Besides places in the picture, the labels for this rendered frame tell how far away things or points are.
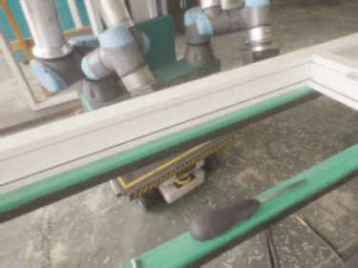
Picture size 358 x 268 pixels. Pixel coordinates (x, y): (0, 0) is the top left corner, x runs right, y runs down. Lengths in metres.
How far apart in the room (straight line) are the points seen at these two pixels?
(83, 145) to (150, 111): 0.14
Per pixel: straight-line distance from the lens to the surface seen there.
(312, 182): 0.43
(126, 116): 0.46
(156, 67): 1.19
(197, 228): 0.32
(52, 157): 0.49
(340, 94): 0.65
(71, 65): 0.84
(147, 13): 1.22
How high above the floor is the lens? 1.17
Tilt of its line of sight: 39 degrees down
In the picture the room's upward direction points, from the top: 6 degrees counter-clockwise
